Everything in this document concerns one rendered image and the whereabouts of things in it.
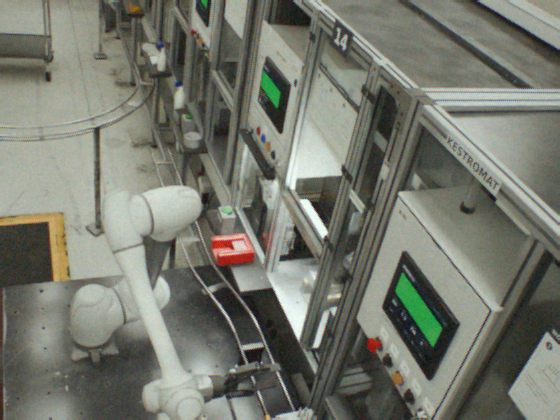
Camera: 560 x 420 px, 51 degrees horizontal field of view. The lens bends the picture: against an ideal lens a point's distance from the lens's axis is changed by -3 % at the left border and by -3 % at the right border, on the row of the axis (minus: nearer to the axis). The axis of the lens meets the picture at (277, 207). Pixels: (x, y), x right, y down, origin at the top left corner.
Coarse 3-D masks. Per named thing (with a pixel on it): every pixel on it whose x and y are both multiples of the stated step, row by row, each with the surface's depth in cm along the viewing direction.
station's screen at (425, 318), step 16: (400, 272) 149; (400, 288) 149; (416, 288) 142; (400, 304) 150; (416, 304) 143; (432, 304) 137; (400, 320) 150; (416, 320) 143; (432, 320) 137; (416, 336) 144; (432, 336) 138; (416, 352) 144; (432, 352) 138
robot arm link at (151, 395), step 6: (150, 384) 180; (156, 384) 179; (144, 390) 179; (150, 390) 178; (156, 390) 178; (144, 396) 177; (150, 396) 177; (156, 396) 177; (144, 402) 178; (150, 402) 176; (156, 402) 176; (150, 408) 177; (156, 408) 177; (162, 408) 176
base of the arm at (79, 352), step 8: (72, 336) 229; (112, 336) 236; (72, 344) 231; (80, 344) 227; (104, 344) 230; (112, 344) 234; (72, 352) 228; (80, 352) 228; (88, 352) 227; (96, 352) 228; (104, 352) 231; (112, 352) 231; (72, 360) 226; (96, 360) 225
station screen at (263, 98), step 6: (264, 66) 226; (270, 72) 220; (270, 78) 221; (276, 84) 216; (258, 96) 234; (264, 96) 228; (264, 102) 229; (270, 102) 223; (264, 108) 229; (270, 108) 223; (276, 108) 218; (270, 114) 224; (276, 114) 218; (276, 120) 219
